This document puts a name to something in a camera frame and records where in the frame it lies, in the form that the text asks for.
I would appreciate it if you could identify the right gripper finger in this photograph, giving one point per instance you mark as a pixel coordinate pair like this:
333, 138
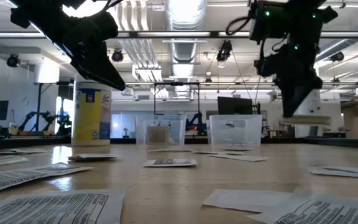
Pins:
294, 99

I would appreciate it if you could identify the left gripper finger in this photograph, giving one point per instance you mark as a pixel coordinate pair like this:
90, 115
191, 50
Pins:
98, 65

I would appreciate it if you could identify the square printed antiseptic wipe packet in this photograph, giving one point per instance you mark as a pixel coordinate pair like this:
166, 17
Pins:
22, 151
170, 162
11, 180
322, 210
54, 207
236, 148
158, 134
73, 159
64, 167

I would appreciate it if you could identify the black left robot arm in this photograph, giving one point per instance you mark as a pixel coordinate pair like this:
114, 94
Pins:
36, 12

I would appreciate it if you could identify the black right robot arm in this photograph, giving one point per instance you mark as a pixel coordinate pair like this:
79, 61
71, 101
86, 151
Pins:
309, 18

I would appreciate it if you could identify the black background robot arm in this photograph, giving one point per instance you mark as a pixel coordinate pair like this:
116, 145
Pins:
30, 117
196, 121

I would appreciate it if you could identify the white round column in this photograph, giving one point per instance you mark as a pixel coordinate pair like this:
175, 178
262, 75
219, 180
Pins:
312, 105
47, 73

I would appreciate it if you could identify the grey office chair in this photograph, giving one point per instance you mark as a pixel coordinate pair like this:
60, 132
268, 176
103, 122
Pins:
314, 130

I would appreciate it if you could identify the yellow disinfecting wipes canister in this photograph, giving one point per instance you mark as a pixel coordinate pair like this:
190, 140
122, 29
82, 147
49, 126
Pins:
89, 118

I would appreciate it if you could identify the clear plastic bin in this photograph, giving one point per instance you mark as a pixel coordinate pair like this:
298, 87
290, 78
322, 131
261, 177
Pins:
247, 130
141, 130

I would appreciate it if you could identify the black monitor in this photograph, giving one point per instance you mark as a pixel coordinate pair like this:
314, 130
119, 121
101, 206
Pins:
235, 105

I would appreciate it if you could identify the white LED light strip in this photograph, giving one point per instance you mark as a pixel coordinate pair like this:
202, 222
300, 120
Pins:
172, 33
346, 33
222, 33
5, 35

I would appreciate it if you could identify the green striped bandage wrapper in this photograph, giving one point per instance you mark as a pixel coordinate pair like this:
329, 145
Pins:
2, 161

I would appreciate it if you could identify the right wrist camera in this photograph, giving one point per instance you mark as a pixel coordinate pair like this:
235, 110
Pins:
269, 28

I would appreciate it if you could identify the black overhead camera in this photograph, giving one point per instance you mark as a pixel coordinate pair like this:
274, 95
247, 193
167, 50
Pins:
224, 51

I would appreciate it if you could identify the silver ventilation duct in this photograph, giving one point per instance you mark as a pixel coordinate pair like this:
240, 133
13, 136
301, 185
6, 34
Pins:
183, 49

